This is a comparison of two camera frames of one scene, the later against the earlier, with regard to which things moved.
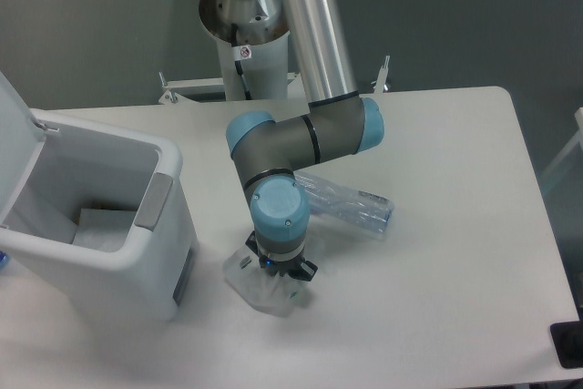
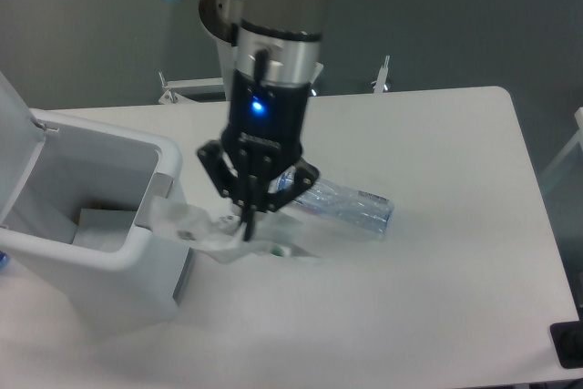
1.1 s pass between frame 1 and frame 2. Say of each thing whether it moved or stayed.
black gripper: moved
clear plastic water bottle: stayed
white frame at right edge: stayed
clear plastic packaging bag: moved
